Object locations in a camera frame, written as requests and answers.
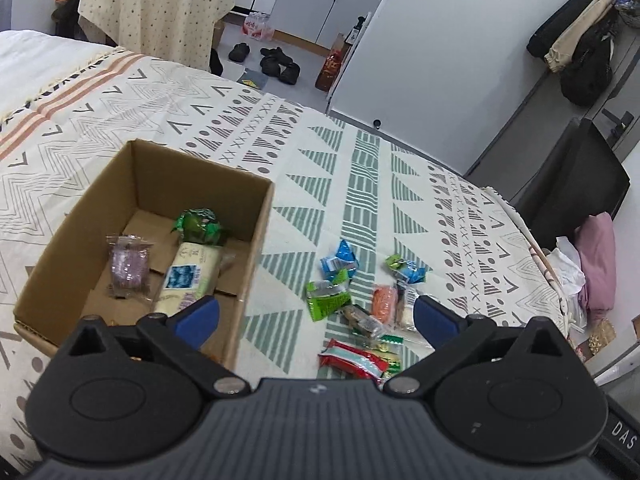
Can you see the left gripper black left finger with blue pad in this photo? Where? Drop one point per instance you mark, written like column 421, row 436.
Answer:
column 177, row 340

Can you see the brown cardboard box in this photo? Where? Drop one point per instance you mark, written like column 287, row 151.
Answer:
column 142, row 191

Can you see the patterned bed blanket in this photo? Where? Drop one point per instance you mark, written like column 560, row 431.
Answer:
column 332, row 182

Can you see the white plastic bag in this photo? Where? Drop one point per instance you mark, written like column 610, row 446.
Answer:
column 565, row 262

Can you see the red white snack bar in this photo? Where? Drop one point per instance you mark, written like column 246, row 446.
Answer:
column 353, row 361

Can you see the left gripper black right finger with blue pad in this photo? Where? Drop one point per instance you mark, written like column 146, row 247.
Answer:
column 457, row 342

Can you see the white bed sheet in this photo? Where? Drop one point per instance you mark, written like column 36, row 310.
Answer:
column 32, row 61

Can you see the table with dotted cream cloth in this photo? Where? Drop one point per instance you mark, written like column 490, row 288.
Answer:
column 175, row 30

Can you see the orange snack packet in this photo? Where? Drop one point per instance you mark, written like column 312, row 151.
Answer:
column 383, row 304

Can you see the black slipper left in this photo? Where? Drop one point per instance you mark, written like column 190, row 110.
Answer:
column 239, row 53

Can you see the green blue candy packet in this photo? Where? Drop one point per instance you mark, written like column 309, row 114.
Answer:
column 404, row 270

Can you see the black chair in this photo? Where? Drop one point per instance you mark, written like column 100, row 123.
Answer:
column 581, row 177

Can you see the pink cloth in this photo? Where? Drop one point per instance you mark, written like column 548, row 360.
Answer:
column 595, row 243

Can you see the blue white snack packet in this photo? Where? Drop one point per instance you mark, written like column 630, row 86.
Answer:
column 344, row 259

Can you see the dark nut bar clear wrapper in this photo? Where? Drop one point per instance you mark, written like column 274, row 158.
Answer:
column 361, row 321

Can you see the black shoes pile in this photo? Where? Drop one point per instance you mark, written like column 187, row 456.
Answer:
column 276, row 64

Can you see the hanging black and beige coats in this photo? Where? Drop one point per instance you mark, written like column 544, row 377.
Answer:
column 576, row 43

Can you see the white kitchen cabinet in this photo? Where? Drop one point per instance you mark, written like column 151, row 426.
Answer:
column 319, row 21

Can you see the white rice cake packet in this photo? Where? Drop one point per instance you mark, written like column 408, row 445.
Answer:
column 407, row 296

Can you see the pack of water bottles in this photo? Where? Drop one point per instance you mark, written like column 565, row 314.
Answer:
column 257, row 26

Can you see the dark green wrapped candy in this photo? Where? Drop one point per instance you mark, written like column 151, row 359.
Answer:
column 200, row 226

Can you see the cream cracker pack blue label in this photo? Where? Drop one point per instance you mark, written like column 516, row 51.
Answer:
column 192, row 275

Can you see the bright green snack packet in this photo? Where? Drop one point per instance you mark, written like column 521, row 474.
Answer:
column 326, row 297

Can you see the purple snack in clear wrapper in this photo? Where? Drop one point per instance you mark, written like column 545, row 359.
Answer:
column 129, row 266

